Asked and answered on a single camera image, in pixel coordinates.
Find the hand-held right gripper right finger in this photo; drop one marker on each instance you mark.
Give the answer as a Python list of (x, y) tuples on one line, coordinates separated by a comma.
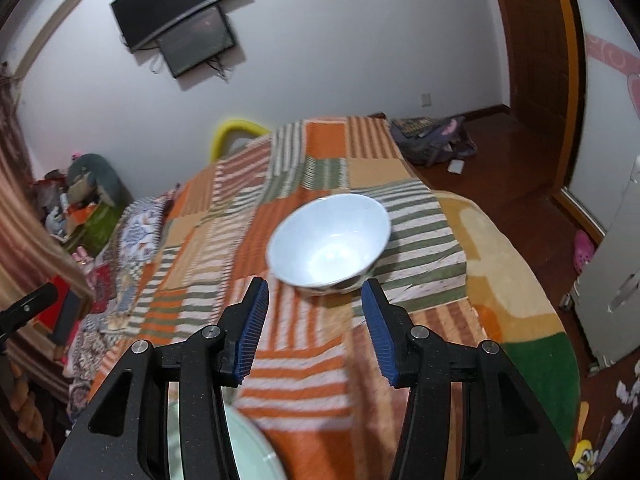
[(377, 330)]

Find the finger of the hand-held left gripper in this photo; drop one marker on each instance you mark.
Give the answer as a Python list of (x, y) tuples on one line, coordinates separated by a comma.
[(35, 301)]

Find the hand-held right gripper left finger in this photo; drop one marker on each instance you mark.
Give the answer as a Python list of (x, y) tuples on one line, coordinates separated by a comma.
[(252, 325)]

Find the white bowl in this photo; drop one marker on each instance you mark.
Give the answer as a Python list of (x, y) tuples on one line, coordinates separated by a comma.
[(330, 240)]

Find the orange striped patchwork cloth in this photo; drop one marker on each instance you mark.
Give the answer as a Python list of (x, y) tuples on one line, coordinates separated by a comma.
[(300, 385)]

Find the brown striped curtain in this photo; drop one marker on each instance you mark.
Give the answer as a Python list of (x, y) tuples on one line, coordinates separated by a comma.
[(30, 220)]

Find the green box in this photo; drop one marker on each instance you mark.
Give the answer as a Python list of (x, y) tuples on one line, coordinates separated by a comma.
[(97, 225)]

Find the patterned patchwork quilt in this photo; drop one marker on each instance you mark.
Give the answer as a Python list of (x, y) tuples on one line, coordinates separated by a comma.
[(135, 235)]

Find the green plate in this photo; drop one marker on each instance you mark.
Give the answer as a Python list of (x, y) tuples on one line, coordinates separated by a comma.
[(250, 450)]

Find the grey green stuffed toy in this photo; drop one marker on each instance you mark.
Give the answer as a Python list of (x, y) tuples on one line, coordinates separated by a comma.
[(95, 175)]

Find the green yellow plush blanket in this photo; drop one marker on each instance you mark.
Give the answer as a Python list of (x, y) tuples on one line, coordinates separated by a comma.
[(525, 320)]

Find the small white floor item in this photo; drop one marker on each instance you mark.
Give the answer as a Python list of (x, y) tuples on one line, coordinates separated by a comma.
[(456, 166)]

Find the yellow hoop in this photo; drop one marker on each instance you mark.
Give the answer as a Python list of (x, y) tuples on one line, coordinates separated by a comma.
[(220, 135)]

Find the dark backpack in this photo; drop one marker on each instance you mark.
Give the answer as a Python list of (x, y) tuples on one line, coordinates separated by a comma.
[(430, 140)]

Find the pink shoe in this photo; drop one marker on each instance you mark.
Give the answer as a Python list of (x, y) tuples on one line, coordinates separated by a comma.
[(582, 250)]

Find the yellow cartoon toy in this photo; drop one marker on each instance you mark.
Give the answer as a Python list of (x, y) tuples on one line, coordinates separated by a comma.
[(585, 457)]

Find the white wardrobe door pink decoration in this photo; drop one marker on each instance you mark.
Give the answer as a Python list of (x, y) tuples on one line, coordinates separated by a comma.
[(600, 125)]

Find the wooden door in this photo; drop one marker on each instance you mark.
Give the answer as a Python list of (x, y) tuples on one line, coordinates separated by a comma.
[(540, 60)]

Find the wall socket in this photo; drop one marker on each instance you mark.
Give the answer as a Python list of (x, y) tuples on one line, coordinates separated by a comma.
[(427, 99)]

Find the small wall monitor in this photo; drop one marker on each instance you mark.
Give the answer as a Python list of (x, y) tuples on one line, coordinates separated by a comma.
[(195, 40)]

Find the large curved wall television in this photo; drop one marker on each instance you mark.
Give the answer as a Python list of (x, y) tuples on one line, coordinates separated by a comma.
[(170, 0)]

